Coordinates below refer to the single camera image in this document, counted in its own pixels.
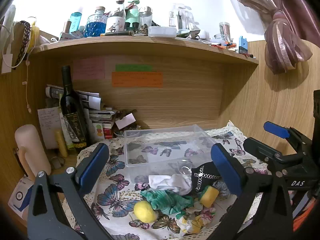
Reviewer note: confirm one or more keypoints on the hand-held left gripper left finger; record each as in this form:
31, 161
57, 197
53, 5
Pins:
93, 163

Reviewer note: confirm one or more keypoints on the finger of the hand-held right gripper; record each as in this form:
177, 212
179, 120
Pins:
260, 151
276, 129

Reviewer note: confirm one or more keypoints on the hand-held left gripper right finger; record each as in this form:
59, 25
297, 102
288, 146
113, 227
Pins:
226, 170

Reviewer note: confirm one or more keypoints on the grey knitted cloth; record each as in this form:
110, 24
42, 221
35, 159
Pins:
222, 186

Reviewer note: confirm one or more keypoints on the yellow green sponge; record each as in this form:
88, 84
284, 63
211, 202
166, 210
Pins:
210, 196

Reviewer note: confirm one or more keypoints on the clear plastic box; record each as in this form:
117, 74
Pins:
140, 136

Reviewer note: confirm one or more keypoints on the white sock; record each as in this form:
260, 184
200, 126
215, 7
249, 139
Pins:
172, 181

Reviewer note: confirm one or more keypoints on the white floral cloth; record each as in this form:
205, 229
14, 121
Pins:
193, 223

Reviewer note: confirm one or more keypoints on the green patterned cloth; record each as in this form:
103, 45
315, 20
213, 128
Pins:
167, 200

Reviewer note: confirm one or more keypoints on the yellow soft ball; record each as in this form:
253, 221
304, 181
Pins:
145, 211

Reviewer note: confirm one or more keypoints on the white box with coloured dots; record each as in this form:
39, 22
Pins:
98, 131

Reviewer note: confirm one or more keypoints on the small red box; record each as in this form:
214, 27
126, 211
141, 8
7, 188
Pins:
108, 133

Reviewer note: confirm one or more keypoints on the yellow tube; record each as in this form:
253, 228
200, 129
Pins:
61, 143

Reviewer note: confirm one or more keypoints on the clear plastic wrapper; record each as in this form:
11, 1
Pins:
184, 167

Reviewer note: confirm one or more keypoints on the orange striped cloth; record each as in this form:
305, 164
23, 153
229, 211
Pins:
305, 212

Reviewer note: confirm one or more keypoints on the butterfly print tablecloth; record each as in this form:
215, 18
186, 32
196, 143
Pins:
117, 201

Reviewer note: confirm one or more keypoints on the stack of booklets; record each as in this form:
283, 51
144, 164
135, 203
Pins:
101, 116

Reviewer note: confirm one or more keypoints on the small pink sticky note pad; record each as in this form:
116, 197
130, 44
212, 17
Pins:
125, 121

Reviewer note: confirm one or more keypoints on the white handwritten note sheet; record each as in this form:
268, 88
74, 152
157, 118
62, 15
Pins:
47, 123

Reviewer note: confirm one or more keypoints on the dark wine bottle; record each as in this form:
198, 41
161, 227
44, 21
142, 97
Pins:
71, 105

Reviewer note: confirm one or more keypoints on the folded newspapers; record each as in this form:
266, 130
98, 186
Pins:
86, 96

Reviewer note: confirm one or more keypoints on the white and blue box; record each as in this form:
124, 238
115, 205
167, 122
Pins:
18, 197

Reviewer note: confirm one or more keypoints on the blue plastic block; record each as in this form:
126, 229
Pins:
242, 45

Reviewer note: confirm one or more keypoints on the pink curtain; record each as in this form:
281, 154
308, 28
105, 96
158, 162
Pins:
285, 37

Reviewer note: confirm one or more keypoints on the orange paper note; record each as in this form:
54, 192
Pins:
137, 79

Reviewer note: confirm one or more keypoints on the pink paper note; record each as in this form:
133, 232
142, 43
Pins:
88, 68

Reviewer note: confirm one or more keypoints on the green paper note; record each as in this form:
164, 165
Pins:
133, 68

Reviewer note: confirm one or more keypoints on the glass jar with pink sticks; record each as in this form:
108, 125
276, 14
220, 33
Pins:
225, 30

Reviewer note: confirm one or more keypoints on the wooden shelf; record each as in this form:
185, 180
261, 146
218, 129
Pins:
150, 45

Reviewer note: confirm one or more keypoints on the white hanging tag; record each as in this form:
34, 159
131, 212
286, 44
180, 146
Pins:
6, 63

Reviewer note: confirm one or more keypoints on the dark brown pen case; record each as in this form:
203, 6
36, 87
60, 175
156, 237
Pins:
117, 32

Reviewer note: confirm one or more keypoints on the glass bottle with blue liquid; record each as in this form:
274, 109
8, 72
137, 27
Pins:
96, 25

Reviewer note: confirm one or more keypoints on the brown card with black lace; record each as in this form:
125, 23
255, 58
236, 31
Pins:
21, 42

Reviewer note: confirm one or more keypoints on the yellow hanging item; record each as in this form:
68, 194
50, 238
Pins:
35, 33

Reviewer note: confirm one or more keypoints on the teal plastic bottle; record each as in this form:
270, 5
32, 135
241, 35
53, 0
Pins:
75, 22

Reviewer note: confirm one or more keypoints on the clear acrylic organizer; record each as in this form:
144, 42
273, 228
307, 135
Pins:
181, 17

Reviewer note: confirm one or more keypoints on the tall clear labelled bottle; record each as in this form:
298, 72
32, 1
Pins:
117, 17

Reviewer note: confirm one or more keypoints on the white plastic container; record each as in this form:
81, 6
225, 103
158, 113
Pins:
162, 31

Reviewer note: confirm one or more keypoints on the mint green pump bottle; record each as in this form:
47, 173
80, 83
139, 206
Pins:
132, 15

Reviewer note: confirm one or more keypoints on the glass jar with silver lid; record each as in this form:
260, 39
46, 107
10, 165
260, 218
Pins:
145, 16

